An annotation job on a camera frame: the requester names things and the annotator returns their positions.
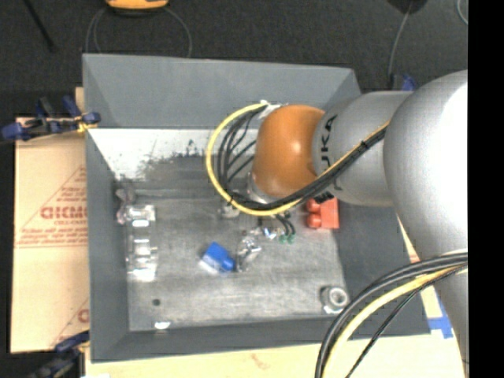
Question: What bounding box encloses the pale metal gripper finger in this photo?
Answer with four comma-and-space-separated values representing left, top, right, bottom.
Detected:
240, 235, 263, 256
235, 250, 254, 273

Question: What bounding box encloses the blue and white block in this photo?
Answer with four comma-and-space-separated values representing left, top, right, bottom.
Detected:
198, 241, 237, 275

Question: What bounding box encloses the red plastic block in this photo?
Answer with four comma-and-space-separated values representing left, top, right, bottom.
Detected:
305, 197, 340, 231

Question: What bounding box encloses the grey metal bin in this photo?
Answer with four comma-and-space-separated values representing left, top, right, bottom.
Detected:
81, 53, 431, 361

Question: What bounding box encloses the brown cardboard board red print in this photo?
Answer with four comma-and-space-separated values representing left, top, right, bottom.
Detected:
9, 116, 91, 354

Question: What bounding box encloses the grey metal ring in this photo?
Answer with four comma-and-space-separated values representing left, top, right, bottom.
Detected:
320, 286, 350, 314

